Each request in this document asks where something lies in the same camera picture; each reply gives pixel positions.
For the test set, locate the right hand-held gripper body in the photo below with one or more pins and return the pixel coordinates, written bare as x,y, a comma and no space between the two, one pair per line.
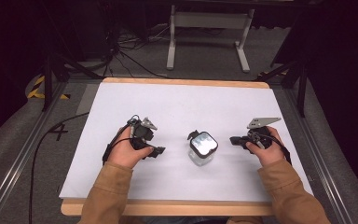
261,132

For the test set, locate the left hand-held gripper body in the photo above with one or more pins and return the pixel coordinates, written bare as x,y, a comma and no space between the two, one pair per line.
142,132

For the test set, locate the person's right hand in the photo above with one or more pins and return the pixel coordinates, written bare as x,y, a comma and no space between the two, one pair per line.
268,152

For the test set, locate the person's left hand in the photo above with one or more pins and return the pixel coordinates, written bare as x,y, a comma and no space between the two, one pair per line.
126,152

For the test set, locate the clear square jar with lid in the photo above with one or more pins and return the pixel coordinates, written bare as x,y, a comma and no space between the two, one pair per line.
202,147

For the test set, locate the white table mat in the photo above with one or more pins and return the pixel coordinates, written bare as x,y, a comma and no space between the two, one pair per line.
183,105

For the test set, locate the wooden table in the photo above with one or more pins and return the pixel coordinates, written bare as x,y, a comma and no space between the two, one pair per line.
167,209

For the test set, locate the black tripod stand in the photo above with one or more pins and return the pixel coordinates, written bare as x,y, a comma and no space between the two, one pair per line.
300,77
48,77

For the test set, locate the yellow black floor tape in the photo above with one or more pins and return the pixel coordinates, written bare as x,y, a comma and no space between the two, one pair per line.
37,88

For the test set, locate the aluminium rail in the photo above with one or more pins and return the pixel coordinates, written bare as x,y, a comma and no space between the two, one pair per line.
320,146
15,168

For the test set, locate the white metal stand frame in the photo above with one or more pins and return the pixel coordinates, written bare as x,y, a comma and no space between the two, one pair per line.
209,21

